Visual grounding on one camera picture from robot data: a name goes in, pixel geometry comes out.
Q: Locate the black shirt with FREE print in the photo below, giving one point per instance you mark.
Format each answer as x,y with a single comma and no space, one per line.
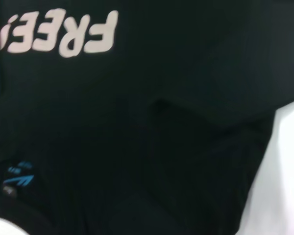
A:
147,110

